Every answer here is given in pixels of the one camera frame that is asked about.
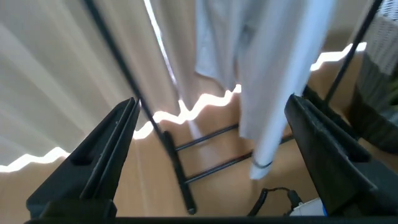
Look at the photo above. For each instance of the green garment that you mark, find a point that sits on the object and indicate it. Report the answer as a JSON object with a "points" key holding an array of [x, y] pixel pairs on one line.
{"points": [[373, 130]]}

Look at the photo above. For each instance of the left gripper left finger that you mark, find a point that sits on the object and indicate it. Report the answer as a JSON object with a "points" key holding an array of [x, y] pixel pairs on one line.
{"points": [[62, 193]]}

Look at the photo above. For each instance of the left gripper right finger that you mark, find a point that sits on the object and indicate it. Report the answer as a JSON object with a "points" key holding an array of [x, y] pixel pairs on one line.
{"points": [[339, 174]]}

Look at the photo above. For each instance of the black clothes rack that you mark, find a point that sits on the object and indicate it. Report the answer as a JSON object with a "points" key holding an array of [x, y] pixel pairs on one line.
{"points": [[178, 168]]}

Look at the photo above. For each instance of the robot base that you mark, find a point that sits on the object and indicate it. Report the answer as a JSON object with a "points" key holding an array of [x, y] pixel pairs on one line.
{"points": [[311, 208]]}

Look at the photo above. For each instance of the pale grey shorts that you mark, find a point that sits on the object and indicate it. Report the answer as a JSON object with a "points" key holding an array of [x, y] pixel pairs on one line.
{"points": [[270, 77]]}

